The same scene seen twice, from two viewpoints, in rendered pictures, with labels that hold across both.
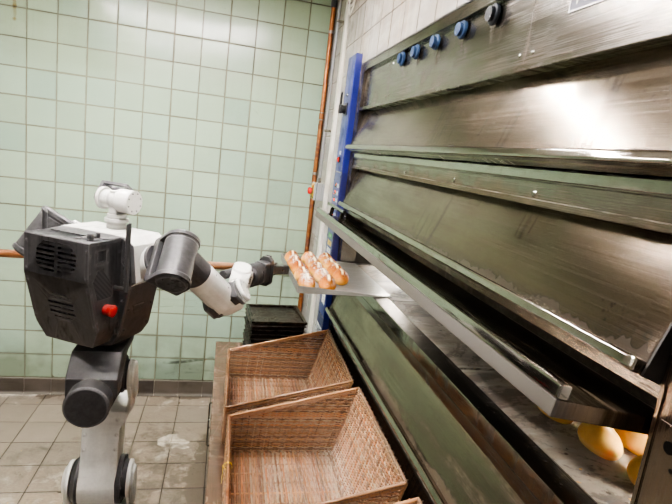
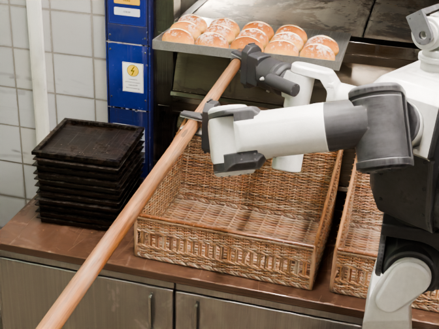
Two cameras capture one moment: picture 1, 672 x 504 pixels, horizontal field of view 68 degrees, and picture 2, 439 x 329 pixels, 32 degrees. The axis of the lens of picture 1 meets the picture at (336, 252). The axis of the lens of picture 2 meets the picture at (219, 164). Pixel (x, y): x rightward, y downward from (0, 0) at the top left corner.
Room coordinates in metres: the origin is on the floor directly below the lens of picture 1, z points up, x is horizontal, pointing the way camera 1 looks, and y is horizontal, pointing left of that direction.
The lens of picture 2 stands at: (1.09, 2.10, 1.89)
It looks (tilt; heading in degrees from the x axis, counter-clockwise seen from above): 26 degrees down; 297
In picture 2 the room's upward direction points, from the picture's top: 2 degrees clockwise
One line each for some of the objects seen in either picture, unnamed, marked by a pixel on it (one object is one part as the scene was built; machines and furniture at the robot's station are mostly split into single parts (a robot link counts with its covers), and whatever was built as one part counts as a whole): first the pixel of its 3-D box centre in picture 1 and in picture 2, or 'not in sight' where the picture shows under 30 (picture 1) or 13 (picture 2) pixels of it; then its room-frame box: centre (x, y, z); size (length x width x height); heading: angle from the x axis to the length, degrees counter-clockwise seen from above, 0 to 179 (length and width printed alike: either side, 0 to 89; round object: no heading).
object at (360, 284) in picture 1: (330, 273); (256, 36); (2.05, 0.01, 1.19); 0.55 x 0.36 x 0.03; 14
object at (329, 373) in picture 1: (282, 379); (242, 196); (1.99, 0.16, 0.72); 0.56 x 0.49 x 0.28; 12
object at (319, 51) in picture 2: (306, 280); (317, 53); (1.81, 0.10, 1.21); 0.10 x 0.07 x 0.05; 14
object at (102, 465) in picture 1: (102, 430); (396, 326); (1.36, 0.63, 0.78); 0.18 x 0.15 x 0.47; 103
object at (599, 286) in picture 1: (421, 213); not in sight; (1.49, -0.24, 1.54); 1.79 x 0.11 x 0.19; 13
